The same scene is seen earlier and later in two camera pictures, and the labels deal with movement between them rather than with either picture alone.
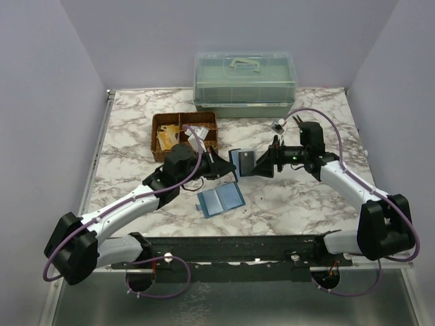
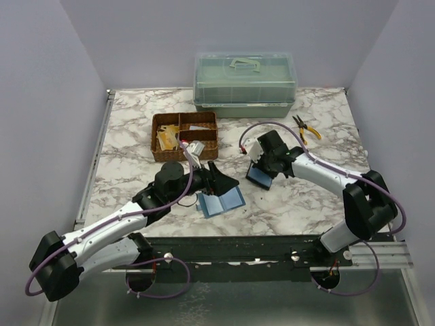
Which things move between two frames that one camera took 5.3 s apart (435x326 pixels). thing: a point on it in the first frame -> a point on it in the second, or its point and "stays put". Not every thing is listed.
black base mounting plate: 234,258 stays put
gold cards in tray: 166,136 stays put
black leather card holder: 234,156 -> 259,177
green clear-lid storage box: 245,85 stays put
